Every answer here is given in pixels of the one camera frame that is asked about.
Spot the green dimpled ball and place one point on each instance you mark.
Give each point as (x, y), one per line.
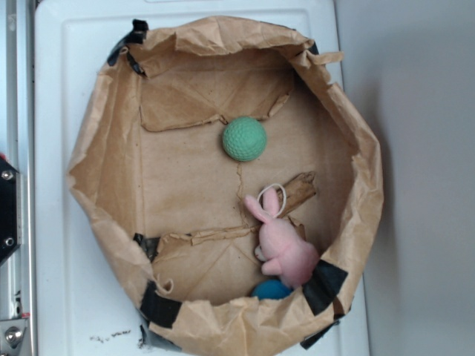
(244, 139)

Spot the blue ball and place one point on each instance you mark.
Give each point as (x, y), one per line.
(271, 289)

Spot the pink plush bunny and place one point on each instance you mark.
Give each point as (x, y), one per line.
(283, 252)

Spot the brown paper bag bin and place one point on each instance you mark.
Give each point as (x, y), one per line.
(165, 201)

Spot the white plastic tray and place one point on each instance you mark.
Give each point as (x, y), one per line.
(80, 307)

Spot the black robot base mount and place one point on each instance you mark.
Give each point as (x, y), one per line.
(9, 213)

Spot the metal frame rail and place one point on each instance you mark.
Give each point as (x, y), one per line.
(18, 274)

